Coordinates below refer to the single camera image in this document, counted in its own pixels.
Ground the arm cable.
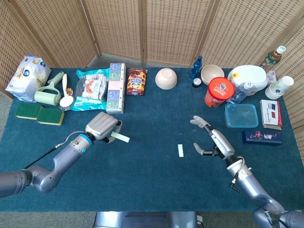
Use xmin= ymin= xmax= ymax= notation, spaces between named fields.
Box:
xmin=229 ymin=156 xmax=281 ymax=214
xmin=23 ymin=130 xmax=87 ymax=170

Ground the green lint roller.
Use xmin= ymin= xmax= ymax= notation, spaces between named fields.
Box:
xmin=34 ymin=71 xmax=65 ymax=106

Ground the clear container teal lid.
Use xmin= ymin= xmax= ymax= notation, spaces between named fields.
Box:
xmin=224 ymin=103 xmax=259 ymax=128

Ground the upright beige bowl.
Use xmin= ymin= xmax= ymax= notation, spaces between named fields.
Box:
xmin=200 ymin=65 xmax=225 ymax=86

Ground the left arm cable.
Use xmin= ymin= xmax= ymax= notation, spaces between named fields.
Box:
xmin=23 ymin=130 xmax=87 ymax=170

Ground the white food bag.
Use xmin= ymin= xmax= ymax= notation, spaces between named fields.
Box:
xmin=5 ymin=55 xmax=52 ymax=103

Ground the small lilac container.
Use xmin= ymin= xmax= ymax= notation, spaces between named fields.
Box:
xmin=266 ymin=70 xmax=278 ymax=86

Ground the white plastic spoon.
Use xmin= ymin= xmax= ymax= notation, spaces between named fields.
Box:
xmin=59 ymin=73 xmax=74 ymax=108

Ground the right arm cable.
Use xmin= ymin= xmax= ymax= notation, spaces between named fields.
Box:
xmin=229 ymin=156 xmax=281 ymax=214

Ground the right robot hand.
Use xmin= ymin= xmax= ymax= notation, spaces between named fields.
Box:
xmin=190 ymin=115 xmax=236 ymax=160

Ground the blue spray bottle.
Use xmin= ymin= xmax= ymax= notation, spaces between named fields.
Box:
xmin=190 ymin=55 xmax=204 ymax=79

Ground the red snack packet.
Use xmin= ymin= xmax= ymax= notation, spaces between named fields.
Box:
xmin=126 ymin=68 xmax=148 ymax=96

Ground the teal snack bag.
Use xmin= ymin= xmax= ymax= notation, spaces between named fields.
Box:
xmin=70 ymin=68 xmax=111 ymax=112

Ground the dark blue long box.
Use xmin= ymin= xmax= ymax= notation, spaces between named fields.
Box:
xmin=242 ymin=129 xmax=283 ymax=145

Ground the upturned beige bowl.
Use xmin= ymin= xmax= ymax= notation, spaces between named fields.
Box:
xmin=155 ymin=68 xmax=178 ymax=90

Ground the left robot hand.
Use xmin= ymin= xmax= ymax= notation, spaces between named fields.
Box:
xmin=85 ymin=111 xmax=123 ymax=144

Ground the wooden rattan folding screen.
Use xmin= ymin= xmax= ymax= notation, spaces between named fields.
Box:
xmin=0 ymin=0 xmax=304 ymax=130

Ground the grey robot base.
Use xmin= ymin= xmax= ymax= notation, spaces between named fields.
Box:
xmin=95 ymin=211 xmax=202 ymax=228

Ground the green tea bottle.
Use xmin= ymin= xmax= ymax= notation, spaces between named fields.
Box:
xmin=259 ymin=45 xmax=286 ymax=72

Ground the orange instant noodle cup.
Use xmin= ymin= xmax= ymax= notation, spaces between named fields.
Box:
xmin=204 ymin=76 xmax=236 ymax=109

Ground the teal table cloth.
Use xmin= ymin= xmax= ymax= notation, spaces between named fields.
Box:
xmin=0 ymin=67 xmax=304 ymax=212

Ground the stack of paper cups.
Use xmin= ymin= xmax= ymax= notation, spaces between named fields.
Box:
xmin=265 ymin=76 xmax=295 ymax=100

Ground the pastel tissue box pack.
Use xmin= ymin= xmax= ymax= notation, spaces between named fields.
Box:
xmin=105 ymin=62 xmax=126 ymax=114

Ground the white lidded appliance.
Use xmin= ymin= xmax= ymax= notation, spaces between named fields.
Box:
xmin=227 ymin=65 xmax=268 ymax=96

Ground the red white card box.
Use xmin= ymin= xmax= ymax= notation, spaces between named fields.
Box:
xmin=259 ymin=99 xmax=284 ymax=131

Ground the clear water bottle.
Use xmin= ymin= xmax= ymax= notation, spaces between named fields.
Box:
xmin=227 ymin=82 xmax=253 ymax=105

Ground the green yellow sponge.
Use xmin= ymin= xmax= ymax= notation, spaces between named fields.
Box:
xmin=37 ymin=108 xmax=65 ymax=126
xmin=14 ymin=102 xmax=44 ymax=120

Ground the green sticky note pad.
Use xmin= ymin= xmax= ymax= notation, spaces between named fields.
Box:
xmin=110 ymin=132 xmax=131 ymax=143

